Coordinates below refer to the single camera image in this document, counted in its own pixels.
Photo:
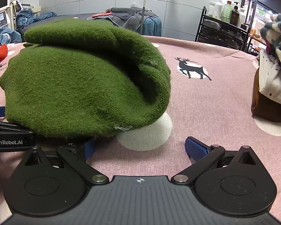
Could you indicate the light blue denim garment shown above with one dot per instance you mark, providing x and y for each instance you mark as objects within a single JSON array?
[{"x": 4, "y": 35}]

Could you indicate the grey cloth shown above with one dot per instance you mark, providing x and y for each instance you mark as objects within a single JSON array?
[{"x": 128, "y": 16}]

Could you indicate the white pump bottle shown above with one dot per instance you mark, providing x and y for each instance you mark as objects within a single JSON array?
[{"x": 217, "y": 9}]

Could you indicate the dark blue bed cover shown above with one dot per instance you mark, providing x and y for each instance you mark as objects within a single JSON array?
[{"x": 153, "y": 27}]

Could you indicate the black shelf cart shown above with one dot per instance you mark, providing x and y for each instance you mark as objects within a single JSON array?
[{"x": 220, "y": 34}]

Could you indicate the green bottle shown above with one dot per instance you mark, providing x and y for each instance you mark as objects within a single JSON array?
[{"x": 226, "y": 13}]

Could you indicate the brown bottle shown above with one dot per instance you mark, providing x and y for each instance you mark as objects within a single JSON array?
[{"x": 234, "y": 16}]

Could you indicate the metal pole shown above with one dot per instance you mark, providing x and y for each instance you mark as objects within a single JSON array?
[{"x": 144, "y": 4}]

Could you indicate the green knit sweater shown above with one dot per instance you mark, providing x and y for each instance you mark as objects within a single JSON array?
[{"x": 72, "y": 79}]

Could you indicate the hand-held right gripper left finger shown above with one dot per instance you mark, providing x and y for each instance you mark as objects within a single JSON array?
[{"x": 89, "y": 151}]

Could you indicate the small red cloth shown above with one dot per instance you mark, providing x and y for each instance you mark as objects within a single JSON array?
[{"x": 102, "y": 14}]

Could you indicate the pink deer-print bedsheet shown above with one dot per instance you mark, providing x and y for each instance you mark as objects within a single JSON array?
[{"x": 213, "y": 110}]

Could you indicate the dark blue jacket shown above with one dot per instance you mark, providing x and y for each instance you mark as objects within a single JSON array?
[{"x": 32, "y": 18}]

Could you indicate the white dotted cloth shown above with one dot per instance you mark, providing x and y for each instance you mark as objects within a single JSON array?
[{"x": 274, "y": 84}]

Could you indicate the plaid fleece cloth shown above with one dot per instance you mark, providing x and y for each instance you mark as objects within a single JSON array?
[{"x": 279, "y": 30}]

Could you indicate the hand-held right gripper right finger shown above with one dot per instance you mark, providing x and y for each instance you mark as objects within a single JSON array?
[{"x": 196, "y": 148}]

